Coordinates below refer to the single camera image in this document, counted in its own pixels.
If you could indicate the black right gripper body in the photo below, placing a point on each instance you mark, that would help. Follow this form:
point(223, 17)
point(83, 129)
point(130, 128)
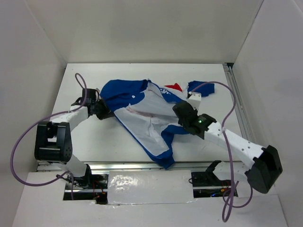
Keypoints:
point(184, 125)

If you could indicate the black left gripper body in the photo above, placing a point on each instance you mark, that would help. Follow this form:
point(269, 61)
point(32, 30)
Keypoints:
point(100, 109)

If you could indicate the blue white red jacket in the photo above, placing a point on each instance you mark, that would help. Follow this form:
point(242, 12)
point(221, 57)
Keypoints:
point(144, 108)

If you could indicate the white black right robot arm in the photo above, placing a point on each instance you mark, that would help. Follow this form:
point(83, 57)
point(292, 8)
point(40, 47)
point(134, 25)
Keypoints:
point(259, 166)

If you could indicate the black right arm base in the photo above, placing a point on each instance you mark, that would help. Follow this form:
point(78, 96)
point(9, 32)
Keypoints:
point(206, 185)

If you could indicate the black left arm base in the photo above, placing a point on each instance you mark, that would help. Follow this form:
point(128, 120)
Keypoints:
point(96, 191)

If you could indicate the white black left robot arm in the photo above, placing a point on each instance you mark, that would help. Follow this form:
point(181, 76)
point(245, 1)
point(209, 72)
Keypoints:
point(53, 138)

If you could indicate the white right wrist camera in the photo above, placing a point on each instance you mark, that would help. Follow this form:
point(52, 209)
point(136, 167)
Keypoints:
point(194, 99)

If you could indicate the aluminium side rail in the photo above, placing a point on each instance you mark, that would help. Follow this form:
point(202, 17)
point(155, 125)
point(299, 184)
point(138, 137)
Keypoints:
point(239, 109)

